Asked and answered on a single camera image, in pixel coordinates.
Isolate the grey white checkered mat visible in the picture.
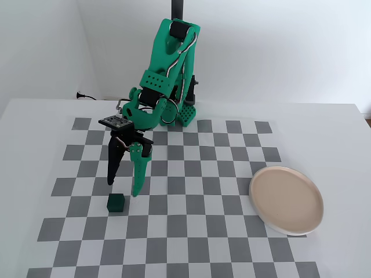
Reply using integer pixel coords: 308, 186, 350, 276
27, 117, 321, 278

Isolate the green perforated robot base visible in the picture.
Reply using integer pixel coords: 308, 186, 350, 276
175, 103, 199, 127

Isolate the beige round plate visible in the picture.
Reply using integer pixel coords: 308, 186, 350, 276
248, 166, 325, 237

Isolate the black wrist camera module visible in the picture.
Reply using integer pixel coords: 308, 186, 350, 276
98, 115, 134, 130

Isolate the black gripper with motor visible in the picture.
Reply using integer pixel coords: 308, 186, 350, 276
106, 129, 154, 198

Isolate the black vertical pole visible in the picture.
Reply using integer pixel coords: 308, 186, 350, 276
172, 0, 185, 20

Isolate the dark green dice cube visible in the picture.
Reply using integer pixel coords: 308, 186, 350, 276
106, 193, 126, 214

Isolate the black looped servo cable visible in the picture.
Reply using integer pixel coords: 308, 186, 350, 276
161, 100, 179, 126

